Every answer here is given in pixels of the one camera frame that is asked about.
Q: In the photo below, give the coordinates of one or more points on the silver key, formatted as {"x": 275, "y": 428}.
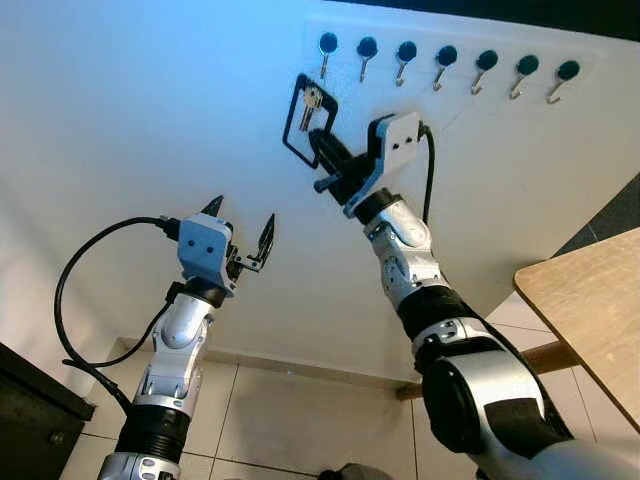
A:
{"x": 309, "y": 103}

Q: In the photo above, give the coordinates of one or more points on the dark blue wall hook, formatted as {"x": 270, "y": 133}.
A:
{"x": 367, "y": 46}
{"x": 447, "y": 55}
{"x": 568, "y": 70}
{"x": 487, "y": 60}
{"x": 327, "y": 42}
{"x": 527, "y": 65}
{"x": 406, "y": 50}

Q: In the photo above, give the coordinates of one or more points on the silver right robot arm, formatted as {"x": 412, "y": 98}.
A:
{"x": 480, "y": 380}

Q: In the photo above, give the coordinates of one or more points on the wooden table leg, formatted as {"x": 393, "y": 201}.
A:
{"x": 548, "y": 355}

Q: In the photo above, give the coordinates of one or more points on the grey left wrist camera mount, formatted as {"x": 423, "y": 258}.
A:
{"x": 205, "y": 245}

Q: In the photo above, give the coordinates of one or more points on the grey robot foot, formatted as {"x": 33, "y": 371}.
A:
{"x": 357, "y": 472}

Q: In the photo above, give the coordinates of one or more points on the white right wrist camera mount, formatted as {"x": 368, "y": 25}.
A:
{"x": 398, "y": 145}

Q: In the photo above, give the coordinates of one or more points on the black cabinet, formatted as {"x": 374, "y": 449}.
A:
{"x": 35, "y": 420}

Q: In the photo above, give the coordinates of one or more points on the light wooden table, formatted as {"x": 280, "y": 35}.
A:
{"x": 590, "y": 290}

